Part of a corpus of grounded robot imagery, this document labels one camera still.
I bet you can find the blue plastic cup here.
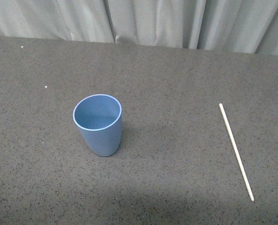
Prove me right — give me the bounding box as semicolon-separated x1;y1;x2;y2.
73;94;122;157

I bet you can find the grey curtain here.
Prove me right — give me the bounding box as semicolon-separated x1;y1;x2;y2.
0;0;278;55

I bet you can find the white chopstick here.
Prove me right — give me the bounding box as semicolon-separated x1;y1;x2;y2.
219;103;255;201

